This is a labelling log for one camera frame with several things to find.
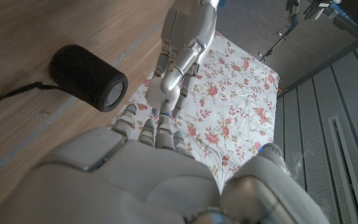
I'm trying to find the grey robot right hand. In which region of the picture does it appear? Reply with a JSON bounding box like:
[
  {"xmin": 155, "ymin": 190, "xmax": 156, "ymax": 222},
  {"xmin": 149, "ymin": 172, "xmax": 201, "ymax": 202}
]
[{"xmin": 0, "ymin": 102, "xmax": 332, "ymax": 224}]

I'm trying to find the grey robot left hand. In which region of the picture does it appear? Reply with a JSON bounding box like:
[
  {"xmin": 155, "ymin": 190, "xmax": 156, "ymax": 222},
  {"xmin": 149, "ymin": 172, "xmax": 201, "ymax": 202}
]
[{"xmin": 152, "ymin": 0, "xmax": 220, "ymax": 119}]

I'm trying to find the white AirPods case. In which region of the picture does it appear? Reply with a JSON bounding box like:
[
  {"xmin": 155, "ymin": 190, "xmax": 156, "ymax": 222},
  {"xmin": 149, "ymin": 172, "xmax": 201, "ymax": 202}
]
[{"xmin": 145, "ymin": 76, "xmax": 181, "ymax": 110}]

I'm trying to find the black cylindrical speaker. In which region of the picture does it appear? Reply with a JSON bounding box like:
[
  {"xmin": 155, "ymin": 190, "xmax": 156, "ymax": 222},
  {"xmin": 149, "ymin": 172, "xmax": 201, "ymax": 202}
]
[{"xmin": 0, "ymin": 44, "xmax": 129, "ymax": 113}]

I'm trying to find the black metal stand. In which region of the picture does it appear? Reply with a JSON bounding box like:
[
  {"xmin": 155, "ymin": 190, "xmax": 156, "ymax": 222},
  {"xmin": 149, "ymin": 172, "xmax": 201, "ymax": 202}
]
[{"xmin": 258, "ymin": 0, "xmax": 301, "ymax": 63}]

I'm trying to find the floral backdrop cloth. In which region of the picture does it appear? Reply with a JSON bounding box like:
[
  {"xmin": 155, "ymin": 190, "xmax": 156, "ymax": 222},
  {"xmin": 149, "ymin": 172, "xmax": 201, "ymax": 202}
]
[{"xmin": 107, "ymin": 29, "xmax": 281, "ymax": 192}]

